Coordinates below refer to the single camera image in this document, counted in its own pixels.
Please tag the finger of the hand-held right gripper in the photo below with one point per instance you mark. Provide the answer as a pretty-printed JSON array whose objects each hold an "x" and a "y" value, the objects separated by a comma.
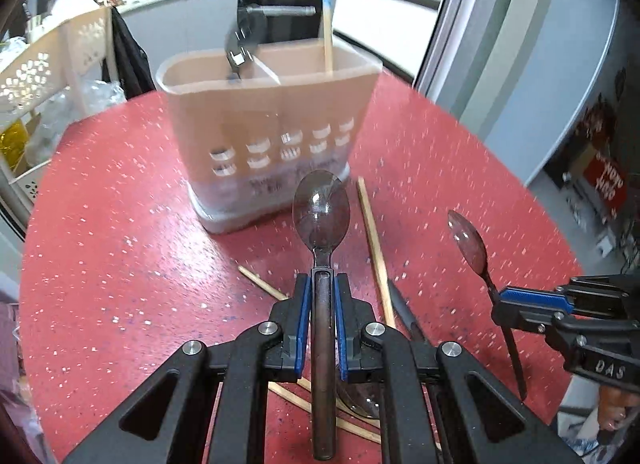
[
  {"x": 535, "y": 298},
  {"x": 525, "y": 319}
]

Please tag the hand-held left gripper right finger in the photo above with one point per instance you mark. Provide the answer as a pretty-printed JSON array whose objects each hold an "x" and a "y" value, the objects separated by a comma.
[{"x": 341, "y": 324}]

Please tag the black built-in oven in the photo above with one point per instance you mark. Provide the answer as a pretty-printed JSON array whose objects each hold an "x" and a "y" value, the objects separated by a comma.
[{"x": 290, "y": 29}]

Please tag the white perforated basket cart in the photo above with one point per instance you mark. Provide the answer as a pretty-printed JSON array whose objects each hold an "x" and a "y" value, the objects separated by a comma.
[{"x": 85, "y": 39}]

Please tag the grey sliding door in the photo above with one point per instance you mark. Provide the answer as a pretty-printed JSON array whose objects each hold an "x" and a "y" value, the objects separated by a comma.
[{"x": 475, "y": 44}]

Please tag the blue patterned chopstick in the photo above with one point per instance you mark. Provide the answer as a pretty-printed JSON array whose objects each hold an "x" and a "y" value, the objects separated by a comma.
[{"x": 327, "y": 19}]

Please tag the dark plastic knife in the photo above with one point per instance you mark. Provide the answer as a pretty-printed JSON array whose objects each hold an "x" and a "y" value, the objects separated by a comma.
[{"x": 239, "y": 44}]

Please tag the red printed box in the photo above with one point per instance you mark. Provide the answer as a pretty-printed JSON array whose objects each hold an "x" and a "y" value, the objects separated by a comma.
[{"x": 607, "y": 179}]

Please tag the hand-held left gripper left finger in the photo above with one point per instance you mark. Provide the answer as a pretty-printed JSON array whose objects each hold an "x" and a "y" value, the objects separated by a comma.
[{"x": 301, "y": 324}]

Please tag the beige plastic utensil holder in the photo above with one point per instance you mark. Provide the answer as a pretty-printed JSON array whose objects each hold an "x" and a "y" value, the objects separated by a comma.
[{"x": 260, "y": 109}]

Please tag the dark plastic spoon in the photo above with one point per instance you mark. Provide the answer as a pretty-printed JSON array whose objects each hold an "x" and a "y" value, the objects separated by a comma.
[
  {"x": 320, "y": 209},
  {"x": 467, "y": 244},
  {"x": 362, "y": 401}
]

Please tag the clear plastic bags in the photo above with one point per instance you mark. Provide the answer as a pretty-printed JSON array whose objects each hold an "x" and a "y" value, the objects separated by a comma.
[{"x": 95, "y": 94}]

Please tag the wooden chopstick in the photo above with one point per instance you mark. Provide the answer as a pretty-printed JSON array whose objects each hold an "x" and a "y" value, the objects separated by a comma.
[
  {"x": 305, "y": 384},
  {"x": 372, "y": 244},
  {"x": 262, "y": 284},
  {"x": 287, "y": 394}
]

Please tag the black hanging bag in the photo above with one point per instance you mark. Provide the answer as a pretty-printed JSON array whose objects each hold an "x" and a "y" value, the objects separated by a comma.
[{"x": 127, "y": 54}]

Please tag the person's right hand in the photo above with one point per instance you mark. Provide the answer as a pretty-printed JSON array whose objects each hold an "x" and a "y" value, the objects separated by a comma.
[{"x": 615, "y": 409}]

